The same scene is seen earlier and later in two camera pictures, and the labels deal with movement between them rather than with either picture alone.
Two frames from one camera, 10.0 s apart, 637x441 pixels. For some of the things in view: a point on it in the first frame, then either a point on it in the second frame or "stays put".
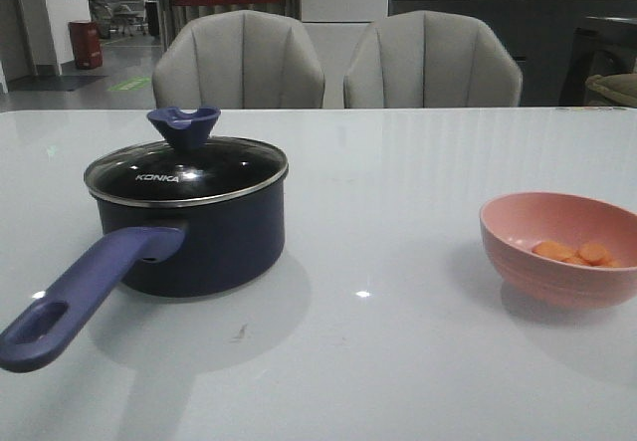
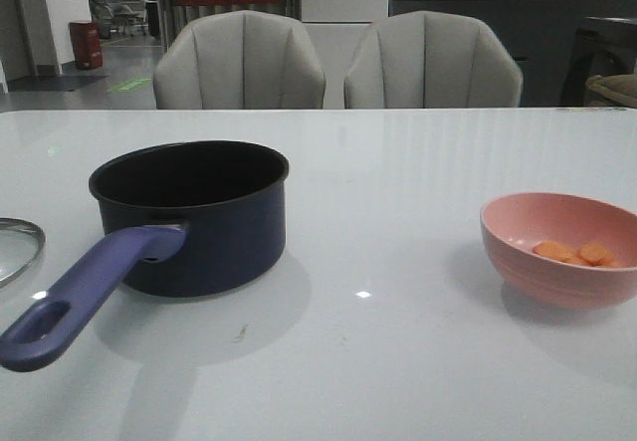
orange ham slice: [593, 253] stays put
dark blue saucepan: [165, 251] stays put
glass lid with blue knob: [189, 167] -> [8, 221]
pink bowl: [557, 251] stays put
